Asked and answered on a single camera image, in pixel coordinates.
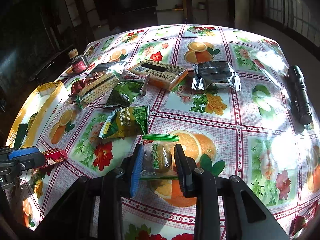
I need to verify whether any green peas bag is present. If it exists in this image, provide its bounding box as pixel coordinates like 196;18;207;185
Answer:
99;106;149;139

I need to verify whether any pink label jar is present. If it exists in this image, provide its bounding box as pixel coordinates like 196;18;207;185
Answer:
71;54;89;74

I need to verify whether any white tray yellow rim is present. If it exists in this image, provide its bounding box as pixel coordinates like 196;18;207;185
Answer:
6;81;68;148

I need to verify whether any black flashlight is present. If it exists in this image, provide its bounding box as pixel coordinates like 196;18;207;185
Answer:
288;65;312;125

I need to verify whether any silver foil snack pack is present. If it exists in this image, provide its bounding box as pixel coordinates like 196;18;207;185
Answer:
191;61;241;92

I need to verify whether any dark green pouch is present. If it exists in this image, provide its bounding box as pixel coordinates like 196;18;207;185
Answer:
14;124;28;149

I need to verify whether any red white small packet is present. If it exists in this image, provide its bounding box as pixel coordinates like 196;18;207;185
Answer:
120;70;150;95

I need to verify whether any round cookie clear wrapper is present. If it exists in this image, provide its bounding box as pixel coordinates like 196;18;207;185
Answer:
141;134;179;180

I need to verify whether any green leafy snack bag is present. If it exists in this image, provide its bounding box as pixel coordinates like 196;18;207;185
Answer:
105;80;143;108

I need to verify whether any dark red foil wrapper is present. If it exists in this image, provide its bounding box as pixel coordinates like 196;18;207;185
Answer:
69;77;95;96

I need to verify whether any floral fruit tablecloth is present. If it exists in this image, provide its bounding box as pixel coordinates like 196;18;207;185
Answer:
7;24;319;232

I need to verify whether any dark foil packet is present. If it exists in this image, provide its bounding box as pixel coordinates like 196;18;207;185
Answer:
90;60;127;77

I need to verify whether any green striped snack packet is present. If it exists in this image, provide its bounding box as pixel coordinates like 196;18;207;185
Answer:
27;112;38;130

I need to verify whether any orange biscuit pack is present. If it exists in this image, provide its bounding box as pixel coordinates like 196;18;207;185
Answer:
129;60;188;91

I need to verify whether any red gold snack packet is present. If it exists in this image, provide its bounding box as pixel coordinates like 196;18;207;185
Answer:
41;148;67;168

